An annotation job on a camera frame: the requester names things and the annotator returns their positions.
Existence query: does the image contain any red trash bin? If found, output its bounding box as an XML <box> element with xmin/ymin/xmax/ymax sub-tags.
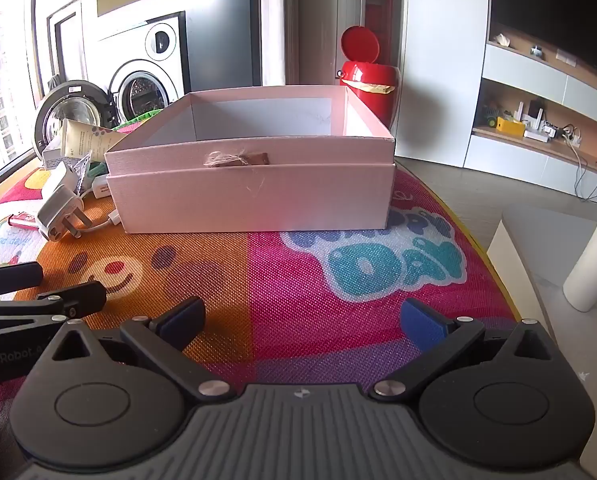
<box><xmin>337</xmin><ymin>26</ymin><xmax>402</xmax><ymax>131</ymax></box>

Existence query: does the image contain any white power adapter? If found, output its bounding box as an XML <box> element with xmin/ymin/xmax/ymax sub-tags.
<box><xmin>51</xmin><ymin>161</ymin><xmax>87</xmax><ymax>196</ymax></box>

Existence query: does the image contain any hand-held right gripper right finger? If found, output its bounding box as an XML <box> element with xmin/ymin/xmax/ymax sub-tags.
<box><xmin>369</xmin><ymin>298</ymin><xmax>561</xmax><ymax>403</ymax></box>

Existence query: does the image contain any white wall shelving unit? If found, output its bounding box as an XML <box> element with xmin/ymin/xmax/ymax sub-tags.
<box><xmin>464</xmin><ymin>20</ymin><xmax>597</xmax><ymax>207</ymax></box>

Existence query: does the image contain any small white carton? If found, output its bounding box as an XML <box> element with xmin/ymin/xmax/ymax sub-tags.
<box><xmin>42</xmin><ymin>142</ymin><xmax>79</xmax><ymax>171</ymax></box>

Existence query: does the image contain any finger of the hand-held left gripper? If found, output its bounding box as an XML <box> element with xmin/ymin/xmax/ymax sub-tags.
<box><xmin>0</xmin><ymin>261</ymin><xmax>45</xmax><ymax>297</ymax></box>
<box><xmin>0</xmin><ymin>281</ymin><xmax>108</xmax><ymax>321</ymax></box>

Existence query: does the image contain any white charger plug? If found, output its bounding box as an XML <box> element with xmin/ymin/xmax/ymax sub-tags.
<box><xmin>37</xmin><ymin>185</ymin><xmax>92</xmax><ymax>241</ymax></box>

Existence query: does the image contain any silver washing machine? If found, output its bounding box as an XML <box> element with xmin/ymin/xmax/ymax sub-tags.
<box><xmin>33</xmin><ymin>11</ymin><xmax>187</xmax><ymax>162</ymax></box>

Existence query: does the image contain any black television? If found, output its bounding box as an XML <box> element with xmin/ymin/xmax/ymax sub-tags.
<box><xmin>491</xmin><ymin>0</ymin><xmax>597</xmax><ymax>77</ymax></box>

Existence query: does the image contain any dark framed panel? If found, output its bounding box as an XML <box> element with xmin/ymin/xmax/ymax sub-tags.
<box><xmin>46</xmin><ymin>0</ymin><xmax>87</xmax><ymax>87</ymax></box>

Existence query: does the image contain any colourful cartoon play mat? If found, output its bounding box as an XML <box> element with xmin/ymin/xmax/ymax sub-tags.
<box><xmin>0</xmin><ymin>109</ymin><xmax>524</xmax><ymax>480</ymax></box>

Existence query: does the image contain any white power strip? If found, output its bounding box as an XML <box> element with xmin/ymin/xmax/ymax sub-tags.
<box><xmin>543</xmin><ymin>124</ymin><xmax>585</xmax><ymax>149</ymax></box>

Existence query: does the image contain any pink cardboard box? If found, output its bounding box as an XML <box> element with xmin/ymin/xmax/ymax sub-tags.
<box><xmin>104</xmin><ymin>85</ymin><xmax>396</xmax><ymax>235</ymax></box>

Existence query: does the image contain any white router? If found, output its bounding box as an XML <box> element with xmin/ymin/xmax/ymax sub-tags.
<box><xmin>515</xmin><ymin>100</ymin><xmax>550</xmax><ymax>142</ymax></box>

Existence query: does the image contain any white cylinder post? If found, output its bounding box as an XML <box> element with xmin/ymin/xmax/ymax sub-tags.
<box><xmin>561</xmin><ymin>204</ymin><xmax>597</xmax><ymax>312</ymax></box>

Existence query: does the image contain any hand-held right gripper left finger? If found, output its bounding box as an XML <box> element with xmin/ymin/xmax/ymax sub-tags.
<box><xmin>52</xmin><ymin>296</ymin><xmax>232</xmax><ymax>403</ymax></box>

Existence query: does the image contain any white low platform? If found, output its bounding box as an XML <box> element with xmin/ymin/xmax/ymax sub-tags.
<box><xmin>485</xmin><ymin>205</ymin><xmax>597</xmax><ymax>341</ymax></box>

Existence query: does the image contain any thin hanging cable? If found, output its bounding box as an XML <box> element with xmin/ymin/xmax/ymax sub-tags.
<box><xmin>572</xmin><ymin>144</ymin><xmax>597</xmax><ymax>202</ymax></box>

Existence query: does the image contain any yellow box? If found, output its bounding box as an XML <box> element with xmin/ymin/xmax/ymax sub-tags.
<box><xmin>495</xmin><ymin>116</ymin><xmax>527</xmax><ymax>137</ymax></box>

